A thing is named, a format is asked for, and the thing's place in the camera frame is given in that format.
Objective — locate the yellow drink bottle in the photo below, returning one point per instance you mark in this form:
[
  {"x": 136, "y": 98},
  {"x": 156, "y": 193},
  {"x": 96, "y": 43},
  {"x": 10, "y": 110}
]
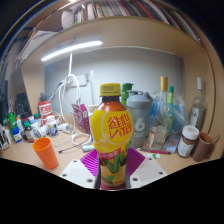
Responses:
[{"x": 111, "y": 133}]

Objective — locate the orange plastic cup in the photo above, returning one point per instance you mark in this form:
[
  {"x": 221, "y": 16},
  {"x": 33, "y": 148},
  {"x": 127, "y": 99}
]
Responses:
[{"x": 46, "y": 154}]

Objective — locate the brown mug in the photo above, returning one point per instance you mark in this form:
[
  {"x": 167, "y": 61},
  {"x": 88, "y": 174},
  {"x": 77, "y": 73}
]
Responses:
[{"x": 201, "y": 148}]

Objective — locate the tall clear glass bottle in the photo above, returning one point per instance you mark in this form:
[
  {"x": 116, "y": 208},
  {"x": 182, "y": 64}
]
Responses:
[{"x": 197, "y": 111}]

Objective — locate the red and white canister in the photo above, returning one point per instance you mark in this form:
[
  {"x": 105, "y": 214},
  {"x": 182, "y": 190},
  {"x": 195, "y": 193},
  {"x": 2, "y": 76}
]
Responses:
[{"x": 45, "y": 111}]

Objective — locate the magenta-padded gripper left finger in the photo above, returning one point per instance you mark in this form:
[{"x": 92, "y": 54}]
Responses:
[{"x": 76, "y": 173}]

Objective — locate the white power strip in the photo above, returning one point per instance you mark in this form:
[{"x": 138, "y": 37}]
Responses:
[{"x": 78, "y": 80}]

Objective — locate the blue plastic bag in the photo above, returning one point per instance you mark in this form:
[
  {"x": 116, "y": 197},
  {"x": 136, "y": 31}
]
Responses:
[{"x": 181, "y": 113}]

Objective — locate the yellow-capped clear bottle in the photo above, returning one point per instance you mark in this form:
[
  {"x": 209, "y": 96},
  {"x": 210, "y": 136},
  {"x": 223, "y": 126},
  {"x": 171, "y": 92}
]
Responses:
[{"x": 161, "y": 113}]

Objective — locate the blue-capped white bottle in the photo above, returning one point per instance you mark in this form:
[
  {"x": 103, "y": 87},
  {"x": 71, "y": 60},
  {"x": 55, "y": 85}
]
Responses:
[{"x": 17, "y": 136}]

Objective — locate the magenta packet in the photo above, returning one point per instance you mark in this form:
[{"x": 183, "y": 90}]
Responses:
[{"x": 81, "y": 118}]

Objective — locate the green-capped dark bottle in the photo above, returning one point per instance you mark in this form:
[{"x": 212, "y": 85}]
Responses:
[{"x": 29, "y": 133}]

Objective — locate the white marker pen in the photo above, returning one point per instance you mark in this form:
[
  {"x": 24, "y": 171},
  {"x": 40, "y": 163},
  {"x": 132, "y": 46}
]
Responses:
[{"x": 152, "y": 155}]

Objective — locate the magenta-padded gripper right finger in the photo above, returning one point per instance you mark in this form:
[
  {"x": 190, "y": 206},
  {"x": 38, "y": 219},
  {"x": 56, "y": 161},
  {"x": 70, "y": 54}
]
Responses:
[{"x": 148, "y": 171}]

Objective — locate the pink marker pen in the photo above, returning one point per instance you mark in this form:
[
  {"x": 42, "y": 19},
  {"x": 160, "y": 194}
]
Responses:
[{"x": 156, "y": 151}]

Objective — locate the green container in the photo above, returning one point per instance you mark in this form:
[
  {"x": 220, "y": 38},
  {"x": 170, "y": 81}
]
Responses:
[{"x": 11, "y": 120}]

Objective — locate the white-lidded brown jar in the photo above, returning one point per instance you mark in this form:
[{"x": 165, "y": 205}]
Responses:
[{"x": 187, "y": 141}]

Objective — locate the grey shaker bottle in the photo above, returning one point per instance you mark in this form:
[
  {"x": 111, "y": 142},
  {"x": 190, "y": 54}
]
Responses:
[{"x": 141, "y": 120}]

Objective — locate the white and blue box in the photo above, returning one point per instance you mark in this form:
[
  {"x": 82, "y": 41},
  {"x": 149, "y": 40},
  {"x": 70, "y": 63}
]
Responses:
[{"x": 91, "y": 109}]

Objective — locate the white hairbrush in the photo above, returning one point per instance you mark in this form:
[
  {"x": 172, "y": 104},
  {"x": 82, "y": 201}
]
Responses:
[{"x": 88, "y": 148}]

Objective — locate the white under-shelf light bar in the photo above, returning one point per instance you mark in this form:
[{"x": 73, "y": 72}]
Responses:
[{"x": 71, "y": 50}]

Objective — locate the green-capped slim bottle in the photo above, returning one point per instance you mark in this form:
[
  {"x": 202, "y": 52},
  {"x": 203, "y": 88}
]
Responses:
[{"x": 170, "y": 106}]

